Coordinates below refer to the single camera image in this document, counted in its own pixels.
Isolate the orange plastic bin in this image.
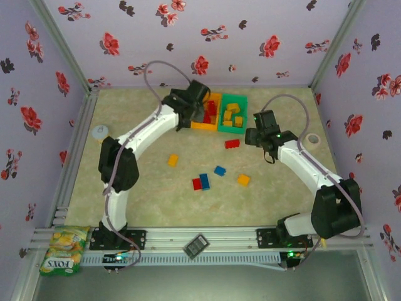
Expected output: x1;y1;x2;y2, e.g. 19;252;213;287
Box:
190;92;223;132

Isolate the green plastic bin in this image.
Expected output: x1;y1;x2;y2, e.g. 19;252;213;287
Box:
218;93;249;135

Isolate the beige tape roll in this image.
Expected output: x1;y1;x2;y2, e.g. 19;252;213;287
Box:
305;133;323;148

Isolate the tape roll left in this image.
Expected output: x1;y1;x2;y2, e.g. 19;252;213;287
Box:
91;125;110;144

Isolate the control board with green light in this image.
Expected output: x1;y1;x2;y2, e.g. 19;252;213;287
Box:
102;252;133;273
279;249;307;272

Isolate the small black electronic box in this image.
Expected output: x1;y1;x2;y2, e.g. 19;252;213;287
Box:
183;233;210;260

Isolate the green yellow candy bag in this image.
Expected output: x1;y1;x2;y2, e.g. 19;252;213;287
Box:
39;225;91;277

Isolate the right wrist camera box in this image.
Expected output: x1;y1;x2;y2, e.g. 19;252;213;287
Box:
253;109;280;131

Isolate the right arm lilac cable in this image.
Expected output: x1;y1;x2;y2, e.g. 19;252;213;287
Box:
264;93;366;272

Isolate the arm lilac cable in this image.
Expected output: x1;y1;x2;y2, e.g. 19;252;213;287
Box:
264;93;366;272
103;60;194;270

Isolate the left arm lilac cable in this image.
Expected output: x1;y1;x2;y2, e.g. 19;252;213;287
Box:
103;60;194;270

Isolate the aluminium side rail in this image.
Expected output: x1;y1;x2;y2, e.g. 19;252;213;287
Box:
49;87;100;228

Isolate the long aluminium base rail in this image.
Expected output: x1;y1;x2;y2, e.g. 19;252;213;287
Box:
30;224;374;252

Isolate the aluminium frame post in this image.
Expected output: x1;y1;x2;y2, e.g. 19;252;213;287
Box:
29;0;96;93
308;0;368;90

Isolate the white slotted cable duct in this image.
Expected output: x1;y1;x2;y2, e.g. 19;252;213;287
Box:
81;251;282;267

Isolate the aluminium frame leg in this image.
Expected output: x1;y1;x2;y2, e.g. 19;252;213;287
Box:
357;247;388;301
8;249;43;301

